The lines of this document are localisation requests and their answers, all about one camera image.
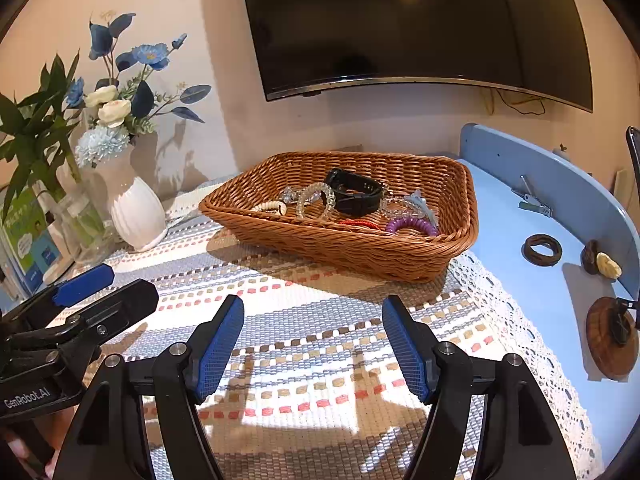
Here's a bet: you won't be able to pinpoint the person's left hand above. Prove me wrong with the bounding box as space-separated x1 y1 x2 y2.
0 407 76 480

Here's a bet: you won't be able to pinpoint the brown wicker basket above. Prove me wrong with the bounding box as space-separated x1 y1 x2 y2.
198 151 480 285

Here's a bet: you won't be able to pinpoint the red cord bracelet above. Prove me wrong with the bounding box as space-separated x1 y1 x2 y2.
339 218 387 231

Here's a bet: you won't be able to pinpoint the round wooden stand base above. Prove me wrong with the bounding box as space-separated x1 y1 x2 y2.
585 296 640 383

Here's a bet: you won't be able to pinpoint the blue and green printed box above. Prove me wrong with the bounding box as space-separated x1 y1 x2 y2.
0 186 67 297

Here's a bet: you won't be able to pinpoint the woven striped table cloth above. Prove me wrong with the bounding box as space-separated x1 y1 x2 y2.
164 187 607 480

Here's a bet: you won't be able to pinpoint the clear bead bracelet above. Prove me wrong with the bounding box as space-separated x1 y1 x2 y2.
382 193 419 214

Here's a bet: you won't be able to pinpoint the green leafy plant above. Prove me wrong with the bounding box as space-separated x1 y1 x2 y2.
0 49 87 213

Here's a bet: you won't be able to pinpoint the black flat screen television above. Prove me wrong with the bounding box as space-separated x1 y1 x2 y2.
236 0 595 114

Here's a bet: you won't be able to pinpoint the blue and white flower bouquet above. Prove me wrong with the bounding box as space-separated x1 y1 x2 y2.
64 10 214 170

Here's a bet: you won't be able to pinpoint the dark brown wooden ring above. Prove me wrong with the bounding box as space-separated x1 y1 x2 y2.
522 233 564 266

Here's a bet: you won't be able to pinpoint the thin television cable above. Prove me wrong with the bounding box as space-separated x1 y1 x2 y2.
481 86 549 117

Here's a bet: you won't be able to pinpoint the small cream carved piece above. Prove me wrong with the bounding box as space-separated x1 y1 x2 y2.
596 252 624 280

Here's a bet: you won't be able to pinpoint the clear glass vase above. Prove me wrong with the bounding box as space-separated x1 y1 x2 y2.
36 179 119 267

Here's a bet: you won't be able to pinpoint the purple spiral hair tie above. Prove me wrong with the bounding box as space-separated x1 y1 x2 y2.
384 216 440 238

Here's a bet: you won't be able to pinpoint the black stand pole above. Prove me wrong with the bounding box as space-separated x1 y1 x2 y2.
606 126 640 347

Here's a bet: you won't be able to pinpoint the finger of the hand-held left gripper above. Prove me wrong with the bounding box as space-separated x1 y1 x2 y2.
0 263 116 334
0 279 160 377

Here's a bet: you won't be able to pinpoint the grey blue hair clip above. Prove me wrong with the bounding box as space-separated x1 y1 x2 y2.
400 189 439 226

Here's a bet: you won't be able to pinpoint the cream spiral hair tie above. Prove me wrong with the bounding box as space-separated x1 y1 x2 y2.
249 199 287 217

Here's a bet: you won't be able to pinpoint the small dark brown nut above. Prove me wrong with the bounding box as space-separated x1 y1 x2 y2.
581 239 601 275

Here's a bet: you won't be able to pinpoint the small metal clip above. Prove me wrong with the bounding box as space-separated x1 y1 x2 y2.
510 174 554 219

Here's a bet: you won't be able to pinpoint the striped woven table mat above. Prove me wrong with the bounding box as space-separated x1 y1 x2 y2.
46 217 503 480

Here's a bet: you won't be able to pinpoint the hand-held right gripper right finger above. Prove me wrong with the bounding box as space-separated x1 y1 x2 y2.
381 295 578 480

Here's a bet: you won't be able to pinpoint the clear crystal bracelet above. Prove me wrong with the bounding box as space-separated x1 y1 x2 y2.
279 182 339 221

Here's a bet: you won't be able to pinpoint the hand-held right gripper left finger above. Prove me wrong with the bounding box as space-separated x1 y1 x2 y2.
52 294 246 480

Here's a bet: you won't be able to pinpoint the black watch band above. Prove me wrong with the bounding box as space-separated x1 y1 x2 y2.
324 167 389 220

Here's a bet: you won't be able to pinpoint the white ribbed ceramic vase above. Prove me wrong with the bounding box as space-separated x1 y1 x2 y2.
94 146 169 253

